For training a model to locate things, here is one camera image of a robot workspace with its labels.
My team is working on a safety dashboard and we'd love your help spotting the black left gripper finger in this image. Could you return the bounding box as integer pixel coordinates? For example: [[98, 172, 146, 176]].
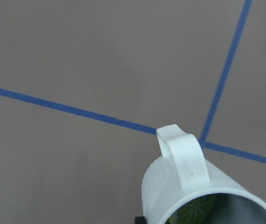
[[134, 216, 146, 224]]

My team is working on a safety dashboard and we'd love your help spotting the yellow green lemon slice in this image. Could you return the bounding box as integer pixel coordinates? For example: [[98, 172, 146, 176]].
[[167, 194, 218, 224]]

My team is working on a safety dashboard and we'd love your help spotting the white mug with handle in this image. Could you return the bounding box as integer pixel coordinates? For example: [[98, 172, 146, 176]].
[[142, 124, 266, 224]]

